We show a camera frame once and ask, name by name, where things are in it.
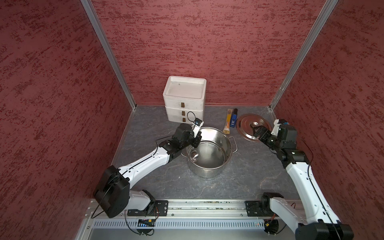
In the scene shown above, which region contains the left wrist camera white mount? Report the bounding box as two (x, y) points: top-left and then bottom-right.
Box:
(192, 118), (204, 138)

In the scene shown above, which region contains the aluminium corner post right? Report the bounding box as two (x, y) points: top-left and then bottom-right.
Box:
(269, 0), (339, 112)

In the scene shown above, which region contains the white three-drawer organizer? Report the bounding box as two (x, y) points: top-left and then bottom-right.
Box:
(163, 76), (207, 123)

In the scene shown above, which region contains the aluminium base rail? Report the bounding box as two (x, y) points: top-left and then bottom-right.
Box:
(76, 199), (290, 240)

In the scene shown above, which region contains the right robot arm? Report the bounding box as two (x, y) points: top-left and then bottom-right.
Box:
(253, 123), (354, 240)

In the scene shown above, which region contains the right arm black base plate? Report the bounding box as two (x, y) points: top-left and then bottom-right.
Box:
(245, 201), (275, 218)

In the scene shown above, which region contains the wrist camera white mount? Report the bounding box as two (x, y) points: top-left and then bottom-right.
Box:
(192, 118), (204, 138)
(271, 119), (289, 136)

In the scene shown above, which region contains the blue black stapler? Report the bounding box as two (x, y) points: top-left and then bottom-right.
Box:
(230, 109), (238, 128)

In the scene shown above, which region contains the aluminium corner post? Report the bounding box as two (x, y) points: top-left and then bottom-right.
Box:
(81, 0), (137, 111)
(269, 0), (339, 112)

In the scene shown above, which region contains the small green circuit board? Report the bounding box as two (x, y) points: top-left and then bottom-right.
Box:
(137, 219), (156, 228)

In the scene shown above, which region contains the stainless steel pot lid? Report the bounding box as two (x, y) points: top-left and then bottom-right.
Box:
(236, 114), (272, 142)

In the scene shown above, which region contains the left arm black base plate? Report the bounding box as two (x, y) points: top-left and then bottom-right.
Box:
(127, 200), (169, 217)

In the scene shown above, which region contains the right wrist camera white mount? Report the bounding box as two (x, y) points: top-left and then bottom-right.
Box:
(271, 119), (289, 136)

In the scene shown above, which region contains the aluminium corner post left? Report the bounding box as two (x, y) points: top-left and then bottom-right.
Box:
(81, 0), (137, 111)

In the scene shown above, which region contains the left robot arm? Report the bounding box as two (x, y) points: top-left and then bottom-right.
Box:
(94, 119), (204, 218)

